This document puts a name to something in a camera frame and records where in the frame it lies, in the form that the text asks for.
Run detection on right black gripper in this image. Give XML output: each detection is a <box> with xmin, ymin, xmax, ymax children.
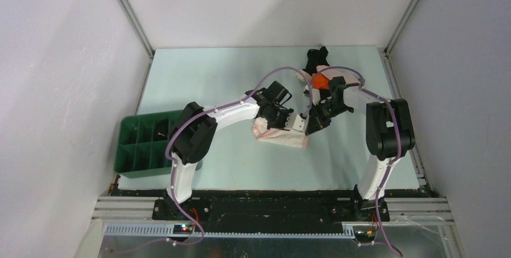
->
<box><xmin>306</xmin><ymin>100</ymin><xmax>351</xmax><ymax>136</ymax></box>

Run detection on white pink-trimmed underwear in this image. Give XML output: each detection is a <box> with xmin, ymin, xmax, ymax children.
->
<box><xmin>252</xmin><ymin>118</ymin><xmax>309</xmax><ymax>148</ymax></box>

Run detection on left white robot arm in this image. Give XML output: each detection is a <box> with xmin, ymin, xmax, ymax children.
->
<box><xmin>165</xmin><ymin>81</ymin><xmax>305</xmax><ymax>220</ymax></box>

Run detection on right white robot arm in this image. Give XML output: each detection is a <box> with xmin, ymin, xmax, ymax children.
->
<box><xmin>305</xmin><ymin>77</ymin><xmax>416</xmax><ymax>221</ymax></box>

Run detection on orange underwear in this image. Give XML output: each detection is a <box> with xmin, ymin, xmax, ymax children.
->
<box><xmin>311</xmin><ymin>74</ymin><xmax>330</xmax><ymax>90</ymax></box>

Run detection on cream underwear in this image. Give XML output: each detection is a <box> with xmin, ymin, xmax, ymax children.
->
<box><xmin>296</xmin><ymin>70</ymin><xmax>312</xmax><ymax>84</ymax></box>

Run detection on light pink underwear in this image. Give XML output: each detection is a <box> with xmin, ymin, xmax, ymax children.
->
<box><xmin>314</xmin><ymin>65</ymin><xmax>360</xmax><ymax>84</ymax></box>

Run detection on green divided storage tray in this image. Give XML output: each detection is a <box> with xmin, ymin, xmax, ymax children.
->
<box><xmin>114</xmin><ymin>110</ymin><xmax>181</xmax><ymax>178</ymax></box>

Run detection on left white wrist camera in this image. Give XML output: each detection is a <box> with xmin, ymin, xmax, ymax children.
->
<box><xmin>285</xmin><ymin>113</ymin><xmax>307</xmax><ymax>133</ymax></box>

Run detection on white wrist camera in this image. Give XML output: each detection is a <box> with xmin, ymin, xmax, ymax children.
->
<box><xmin>304</xmin><ymin>86</ymin><xmax>321</xmax><ymax>105</ymax></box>
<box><xmin>285</xmin><ymin>113</ymin><xmax>307</xmax><ymax>133</ymax></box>

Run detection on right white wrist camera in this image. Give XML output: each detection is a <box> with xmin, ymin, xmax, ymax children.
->
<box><xmin>304</xmin><ymin>86</ymin><xmax>321</xmax><ymax>105</ymax></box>

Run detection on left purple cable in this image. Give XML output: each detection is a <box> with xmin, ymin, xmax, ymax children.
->
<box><xmin>164</xmin><ymin>66</ymin><xmax>314</xmax><ymax>247</ymax></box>

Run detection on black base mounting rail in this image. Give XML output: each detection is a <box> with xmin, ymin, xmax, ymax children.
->
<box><xmin>152</xmin><ymin>190</ymin><xmax>390</xmax><ymax>233</ymax></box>

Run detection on right aluminium frame post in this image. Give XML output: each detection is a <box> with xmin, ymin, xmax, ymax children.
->
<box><xmin>384</xmin><ymin>0</ymin><xmax>421</xmax><ymax>57</ymax></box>

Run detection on aluminium frame post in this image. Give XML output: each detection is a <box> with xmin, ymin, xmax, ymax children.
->
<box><xmin>117</xmin><ymin>0</ymin><xmax>155</xmax><ymax>59</ymax></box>
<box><xmin>384</xmin><ymin>0</ymin><xmax>421</xmax><ymax>57</ymax></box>

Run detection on left aluminium frame post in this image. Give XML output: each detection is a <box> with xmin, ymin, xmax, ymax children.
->
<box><xmin>117</xmin><ymin>0</ymin><xmax>155</xmax><ymax>59</ymax></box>

